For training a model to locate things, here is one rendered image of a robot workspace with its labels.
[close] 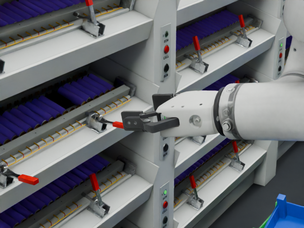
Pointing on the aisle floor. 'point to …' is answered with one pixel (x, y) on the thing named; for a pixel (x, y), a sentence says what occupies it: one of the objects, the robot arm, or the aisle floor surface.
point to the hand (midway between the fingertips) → (144, 111)
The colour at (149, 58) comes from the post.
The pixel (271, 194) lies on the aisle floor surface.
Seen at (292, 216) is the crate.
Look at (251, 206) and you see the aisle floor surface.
